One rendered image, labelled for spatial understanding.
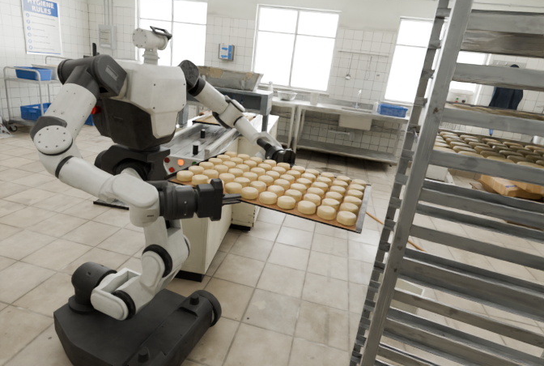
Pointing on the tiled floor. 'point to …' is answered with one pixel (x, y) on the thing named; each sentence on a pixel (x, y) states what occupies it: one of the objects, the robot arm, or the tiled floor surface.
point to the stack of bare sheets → (112, 204)
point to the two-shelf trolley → (27, 82)
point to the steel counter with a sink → (346, 111)
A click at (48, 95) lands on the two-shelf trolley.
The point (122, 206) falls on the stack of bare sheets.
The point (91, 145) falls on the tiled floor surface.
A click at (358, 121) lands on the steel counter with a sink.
